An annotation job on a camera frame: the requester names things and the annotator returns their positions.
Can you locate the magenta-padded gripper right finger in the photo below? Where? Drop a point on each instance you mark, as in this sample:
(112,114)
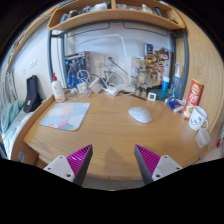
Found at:
(163,165)

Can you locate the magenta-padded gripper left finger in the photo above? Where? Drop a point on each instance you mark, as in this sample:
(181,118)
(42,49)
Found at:
(63,165)

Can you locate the white computer mouse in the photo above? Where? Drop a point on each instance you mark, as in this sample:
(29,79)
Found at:
(140,114)

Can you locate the pastel printed mouse pad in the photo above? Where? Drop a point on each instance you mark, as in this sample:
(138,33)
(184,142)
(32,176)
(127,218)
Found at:
(65,116)

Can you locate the clear plastic cup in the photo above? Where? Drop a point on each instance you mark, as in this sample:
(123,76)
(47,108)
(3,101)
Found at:
(202,137)

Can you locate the white mug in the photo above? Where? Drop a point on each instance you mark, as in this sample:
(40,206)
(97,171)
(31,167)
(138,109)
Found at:
(197,118)

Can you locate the blue tissue pack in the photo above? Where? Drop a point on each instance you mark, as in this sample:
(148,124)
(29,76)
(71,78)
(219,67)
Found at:
(174,105)

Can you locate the teal round tin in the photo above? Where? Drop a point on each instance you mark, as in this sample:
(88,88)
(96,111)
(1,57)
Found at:
(161,96)

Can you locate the small white square clock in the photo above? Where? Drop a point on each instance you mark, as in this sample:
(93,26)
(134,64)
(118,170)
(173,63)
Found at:
(151,96)

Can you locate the teal and checked bedding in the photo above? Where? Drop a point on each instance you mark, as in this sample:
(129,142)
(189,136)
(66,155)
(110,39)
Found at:
(10,116)

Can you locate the black ruler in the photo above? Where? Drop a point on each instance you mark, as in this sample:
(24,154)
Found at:
(138,97)

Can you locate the red chip can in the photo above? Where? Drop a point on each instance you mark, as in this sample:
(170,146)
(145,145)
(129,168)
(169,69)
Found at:
(193,98)

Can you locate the white red-capped lotion bottle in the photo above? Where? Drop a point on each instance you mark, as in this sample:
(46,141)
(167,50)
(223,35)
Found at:
(58,90)

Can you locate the black bag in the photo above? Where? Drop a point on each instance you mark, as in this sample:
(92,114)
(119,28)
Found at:
(32,93)

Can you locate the white charger block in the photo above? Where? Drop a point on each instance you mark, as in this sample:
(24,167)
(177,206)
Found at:
(96,86)
(82,88)

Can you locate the blue and white tube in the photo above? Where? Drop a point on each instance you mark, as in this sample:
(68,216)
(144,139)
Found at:
(165,84)

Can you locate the blue spray bottle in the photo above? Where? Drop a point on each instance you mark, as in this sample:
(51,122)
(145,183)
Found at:
(176,85)

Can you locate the white desk lamp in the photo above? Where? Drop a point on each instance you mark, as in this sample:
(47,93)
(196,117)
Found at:
(124,87)

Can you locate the tan tree-man figurine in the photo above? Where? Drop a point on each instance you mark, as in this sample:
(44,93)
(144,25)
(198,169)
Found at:
(142,79)

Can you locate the blue robot model kit box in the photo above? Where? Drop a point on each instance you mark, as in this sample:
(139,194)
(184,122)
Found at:
(75,65)

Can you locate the colourful figurine box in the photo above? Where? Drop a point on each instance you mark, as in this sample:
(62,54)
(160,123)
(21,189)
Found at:
(160,63)

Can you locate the wooden shelf unit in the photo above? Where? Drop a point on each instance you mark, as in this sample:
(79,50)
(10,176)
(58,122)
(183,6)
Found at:
(113,15)

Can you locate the beige wall plate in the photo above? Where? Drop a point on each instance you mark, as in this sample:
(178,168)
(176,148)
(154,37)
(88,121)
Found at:
(137,62)

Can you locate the grey metal desk frame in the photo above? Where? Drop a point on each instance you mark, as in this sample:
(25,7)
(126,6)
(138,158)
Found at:
(49,60)

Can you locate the white wall switch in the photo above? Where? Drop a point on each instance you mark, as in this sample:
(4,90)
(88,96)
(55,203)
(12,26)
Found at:
(33,63)

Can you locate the white wall socket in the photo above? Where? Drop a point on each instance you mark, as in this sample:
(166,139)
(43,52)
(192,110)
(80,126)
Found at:
(98,63)

